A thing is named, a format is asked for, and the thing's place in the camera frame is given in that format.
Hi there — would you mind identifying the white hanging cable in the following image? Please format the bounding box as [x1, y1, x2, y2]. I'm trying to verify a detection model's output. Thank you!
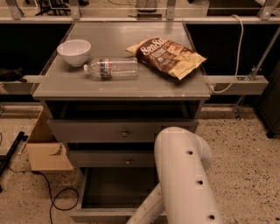
[207, 14, 245, 95]

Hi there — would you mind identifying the grey top drawer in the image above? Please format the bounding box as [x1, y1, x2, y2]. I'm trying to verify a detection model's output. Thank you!
[47, 119, 198, 144]

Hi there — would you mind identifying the brown yellow chip bag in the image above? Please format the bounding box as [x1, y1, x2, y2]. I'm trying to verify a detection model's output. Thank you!
[126, 37, 206, 80]

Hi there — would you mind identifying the grey wooden drawer cabinet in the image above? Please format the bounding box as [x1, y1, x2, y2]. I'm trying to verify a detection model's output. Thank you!
[32, 22, 211, 170]

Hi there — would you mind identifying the white ceramic bowl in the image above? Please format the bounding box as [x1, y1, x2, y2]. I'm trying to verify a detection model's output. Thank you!
[57, 39, 91, 67]

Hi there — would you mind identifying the cardboard box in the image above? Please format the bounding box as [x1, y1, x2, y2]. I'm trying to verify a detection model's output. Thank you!
[26, 111, 73, 172]

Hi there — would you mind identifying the black bar on floor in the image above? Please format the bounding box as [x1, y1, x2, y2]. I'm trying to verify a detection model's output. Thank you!
[0, 131, 25, 176]

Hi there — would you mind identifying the grey middle drawer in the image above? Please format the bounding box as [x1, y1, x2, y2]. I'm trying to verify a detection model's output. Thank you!
[68, 150, 155, 167]

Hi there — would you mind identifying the clear plastic water bottle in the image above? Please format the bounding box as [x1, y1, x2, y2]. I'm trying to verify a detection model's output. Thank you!
[83, 57, 137, 80]

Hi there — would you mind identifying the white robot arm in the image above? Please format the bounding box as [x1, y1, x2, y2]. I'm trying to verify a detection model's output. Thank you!
[126, 127, 222, 224]

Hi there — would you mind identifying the black floor cable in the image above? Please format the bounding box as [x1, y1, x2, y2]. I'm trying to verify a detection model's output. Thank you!
[6, 165, 81, 224]

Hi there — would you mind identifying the dark cart with wheel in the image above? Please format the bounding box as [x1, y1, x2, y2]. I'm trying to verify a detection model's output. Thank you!
[258, 61, 280, 138]

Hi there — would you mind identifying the black cloth on rail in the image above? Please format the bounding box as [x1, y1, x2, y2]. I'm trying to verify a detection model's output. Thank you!
[0, 68, 27, 83]

